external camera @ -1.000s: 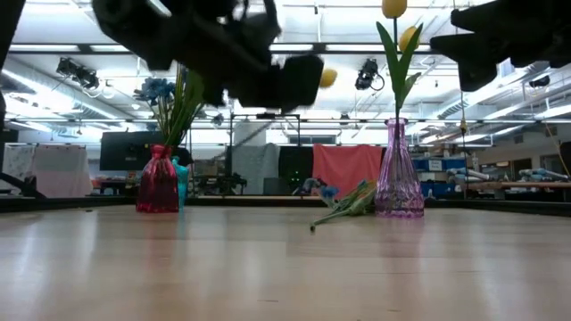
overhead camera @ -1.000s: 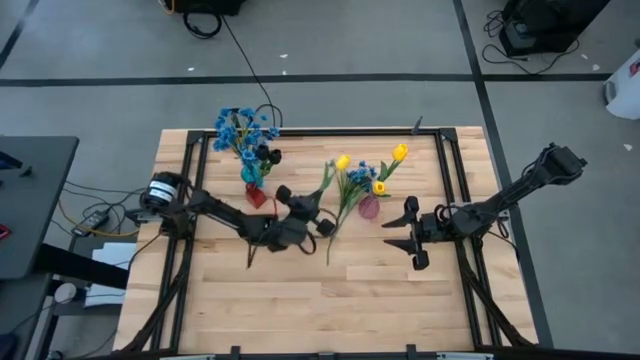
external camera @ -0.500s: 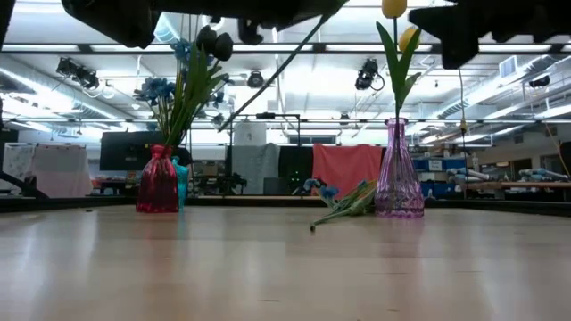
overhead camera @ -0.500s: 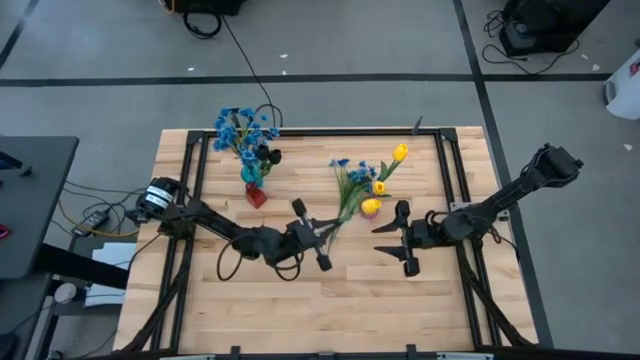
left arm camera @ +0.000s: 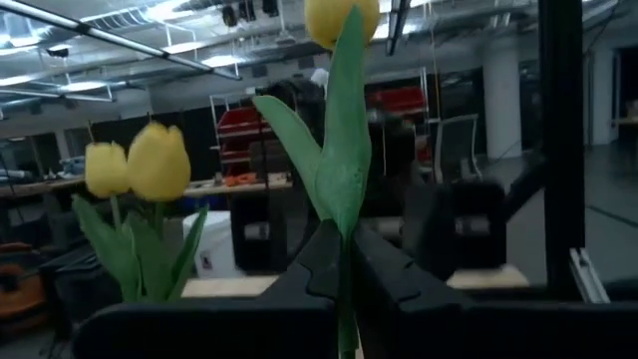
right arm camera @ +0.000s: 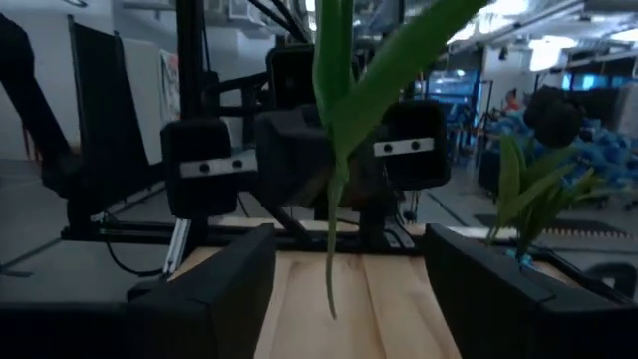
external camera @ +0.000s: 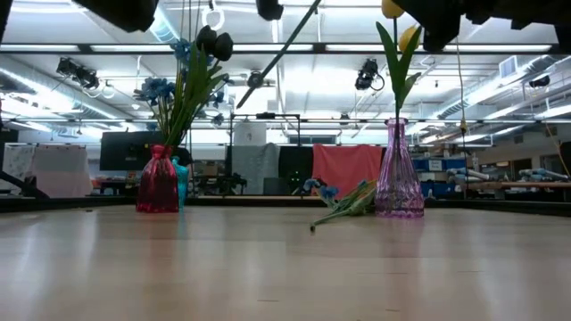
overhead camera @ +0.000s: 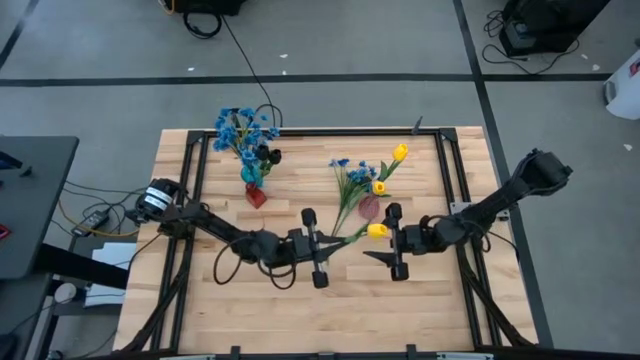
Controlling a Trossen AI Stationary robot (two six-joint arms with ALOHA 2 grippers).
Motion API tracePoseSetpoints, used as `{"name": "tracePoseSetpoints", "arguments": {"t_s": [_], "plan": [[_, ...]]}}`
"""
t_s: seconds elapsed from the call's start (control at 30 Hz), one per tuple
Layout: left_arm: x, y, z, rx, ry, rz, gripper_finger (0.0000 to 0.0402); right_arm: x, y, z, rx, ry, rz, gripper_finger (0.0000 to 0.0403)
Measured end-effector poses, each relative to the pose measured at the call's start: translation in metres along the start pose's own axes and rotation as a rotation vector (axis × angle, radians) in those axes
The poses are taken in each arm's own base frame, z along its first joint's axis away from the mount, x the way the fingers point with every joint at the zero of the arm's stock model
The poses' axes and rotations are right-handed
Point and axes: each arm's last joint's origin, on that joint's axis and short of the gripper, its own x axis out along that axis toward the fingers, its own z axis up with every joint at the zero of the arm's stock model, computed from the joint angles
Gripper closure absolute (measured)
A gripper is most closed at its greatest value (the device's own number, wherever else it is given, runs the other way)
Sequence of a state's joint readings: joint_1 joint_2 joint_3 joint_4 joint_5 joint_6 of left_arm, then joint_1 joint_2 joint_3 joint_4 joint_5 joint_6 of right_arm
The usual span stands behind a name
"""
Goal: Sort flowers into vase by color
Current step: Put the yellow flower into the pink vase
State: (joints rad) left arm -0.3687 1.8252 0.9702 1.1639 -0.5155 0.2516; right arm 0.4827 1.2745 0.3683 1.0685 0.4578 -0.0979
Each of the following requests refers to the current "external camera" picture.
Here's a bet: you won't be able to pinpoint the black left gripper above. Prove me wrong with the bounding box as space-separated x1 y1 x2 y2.
73 0 160 33

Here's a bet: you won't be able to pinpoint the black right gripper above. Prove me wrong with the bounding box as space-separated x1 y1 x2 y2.
403 0 571 52

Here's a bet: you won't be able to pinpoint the large blue flower bunch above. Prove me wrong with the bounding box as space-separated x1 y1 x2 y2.
132 37 237 148

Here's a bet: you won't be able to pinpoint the purple glass vase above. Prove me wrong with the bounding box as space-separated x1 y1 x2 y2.
374 118 426 219

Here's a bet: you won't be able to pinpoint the red glass vase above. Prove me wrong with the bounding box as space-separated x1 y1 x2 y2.
136 144 180 214

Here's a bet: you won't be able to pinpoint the teal glass vase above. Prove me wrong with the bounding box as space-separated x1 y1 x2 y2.
171 155 191 210

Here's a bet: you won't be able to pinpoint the small blue flower bunch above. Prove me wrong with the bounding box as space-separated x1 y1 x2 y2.
302 177 378 234

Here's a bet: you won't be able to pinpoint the black computer monitor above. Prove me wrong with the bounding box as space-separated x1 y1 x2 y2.
99 130 169 172

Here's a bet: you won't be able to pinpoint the black panel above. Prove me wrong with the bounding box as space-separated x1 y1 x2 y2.
278 145 314 196

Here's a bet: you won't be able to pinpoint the blue storage bins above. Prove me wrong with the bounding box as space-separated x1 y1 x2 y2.
412 158 468 198

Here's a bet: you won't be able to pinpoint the grey cloth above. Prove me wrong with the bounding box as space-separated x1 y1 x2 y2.
231 142 281 196

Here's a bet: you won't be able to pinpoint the pale pink cloth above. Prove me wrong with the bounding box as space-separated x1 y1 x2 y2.
31 144 94 199

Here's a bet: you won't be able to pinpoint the red cloth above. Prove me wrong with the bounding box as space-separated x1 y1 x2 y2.
311 143 384 197

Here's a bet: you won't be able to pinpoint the white patterned cloth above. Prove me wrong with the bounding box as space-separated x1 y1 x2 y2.
2 144 36 182

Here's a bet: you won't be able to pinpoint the wooden bench beam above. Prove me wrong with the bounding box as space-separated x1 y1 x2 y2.
472 180 571 191

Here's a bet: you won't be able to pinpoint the white hanging ring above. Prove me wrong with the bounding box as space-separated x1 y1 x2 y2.
201 4 226 31

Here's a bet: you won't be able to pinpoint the black ceiling camera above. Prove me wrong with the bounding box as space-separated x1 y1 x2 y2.
354 57 385 92
55 56 102 90

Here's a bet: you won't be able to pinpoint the thin yellow cord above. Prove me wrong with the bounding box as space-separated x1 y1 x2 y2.
454 37 468 135

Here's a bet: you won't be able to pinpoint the black metal stand frame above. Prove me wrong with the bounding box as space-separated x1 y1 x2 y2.
229 113 301 197

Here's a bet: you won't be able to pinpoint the black aluminium table frame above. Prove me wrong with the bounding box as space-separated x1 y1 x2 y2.
0 194 571 218

